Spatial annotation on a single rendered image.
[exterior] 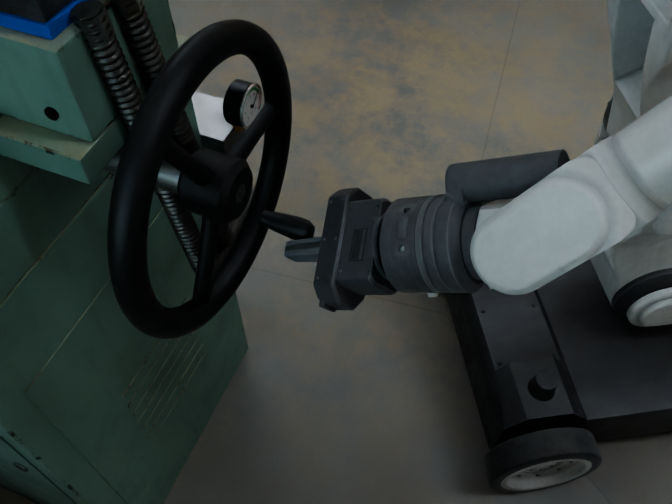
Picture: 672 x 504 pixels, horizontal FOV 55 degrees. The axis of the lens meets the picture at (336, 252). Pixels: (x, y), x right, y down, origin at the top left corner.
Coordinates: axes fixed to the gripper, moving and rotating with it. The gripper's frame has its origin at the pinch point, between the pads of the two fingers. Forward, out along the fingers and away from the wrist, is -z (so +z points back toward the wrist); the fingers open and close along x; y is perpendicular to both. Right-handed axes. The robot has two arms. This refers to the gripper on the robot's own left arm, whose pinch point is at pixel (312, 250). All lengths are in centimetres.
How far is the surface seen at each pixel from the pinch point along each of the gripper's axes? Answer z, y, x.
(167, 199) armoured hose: -9.3, 12.1, 1.5
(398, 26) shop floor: -65, -97, 113
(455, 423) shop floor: -18, -74, -11
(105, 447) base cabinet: -39.9, -10.1, -24.3
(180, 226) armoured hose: -10.9, 8.5, 0.1
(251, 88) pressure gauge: -17.4, -2.1, 24.1
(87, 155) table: -5.8, 23.1, 0.5
